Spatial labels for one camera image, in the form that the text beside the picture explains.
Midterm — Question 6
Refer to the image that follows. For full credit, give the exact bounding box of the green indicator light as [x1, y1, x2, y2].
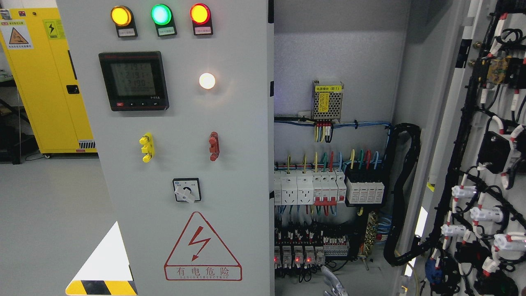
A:
[150, 4, 177, 36]

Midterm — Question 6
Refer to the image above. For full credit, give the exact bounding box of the red terminal post block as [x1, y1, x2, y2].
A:
[208, 132, 220, 161]

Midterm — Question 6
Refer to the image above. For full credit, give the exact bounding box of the white glowing indicator light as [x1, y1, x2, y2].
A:
[199, 72, 216, 90]

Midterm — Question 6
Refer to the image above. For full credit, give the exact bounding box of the yellow indicator light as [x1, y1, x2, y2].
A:
[111, 5, 138, 38]

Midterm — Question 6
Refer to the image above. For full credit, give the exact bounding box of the black white surge protector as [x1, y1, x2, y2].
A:
[345, 166, 385, 206]

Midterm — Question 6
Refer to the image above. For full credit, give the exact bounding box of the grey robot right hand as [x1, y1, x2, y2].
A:
[321, 266, 349, 296]

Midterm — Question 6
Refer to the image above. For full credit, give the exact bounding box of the black right cable conduit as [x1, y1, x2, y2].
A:
[383, 123, 422, 266]

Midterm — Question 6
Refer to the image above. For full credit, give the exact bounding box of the grey cabinet door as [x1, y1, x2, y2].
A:
[384, 0, 525, 296]
[57, 0, 274, 296]

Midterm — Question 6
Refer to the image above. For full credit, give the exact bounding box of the yellow safety cabinet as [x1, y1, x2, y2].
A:
[1, 8, 97, 154]

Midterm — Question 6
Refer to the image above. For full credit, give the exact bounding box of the white rotary selector switch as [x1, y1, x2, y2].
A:
[173, 178, 202, 203]

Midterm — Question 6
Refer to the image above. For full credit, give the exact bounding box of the metal mesh power supply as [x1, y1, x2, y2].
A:
[311, 79, 344, 121]

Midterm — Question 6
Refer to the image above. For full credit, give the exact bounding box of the black digital power meter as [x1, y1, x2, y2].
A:
[98, 51, 169, 112]

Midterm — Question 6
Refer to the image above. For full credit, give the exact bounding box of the yellow terminal post block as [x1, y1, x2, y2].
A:
[139, 132, 155, 163]

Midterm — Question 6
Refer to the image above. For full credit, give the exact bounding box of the black relay terminal row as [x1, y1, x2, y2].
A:
[274, 221, 350, 270]

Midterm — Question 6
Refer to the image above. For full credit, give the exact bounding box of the red indicator light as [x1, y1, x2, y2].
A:
[189, 2, 213, 36]

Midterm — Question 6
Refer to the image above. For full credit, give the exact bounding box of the white circuit breaker row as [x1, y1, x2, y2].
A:
[274, 170, 347, 206]

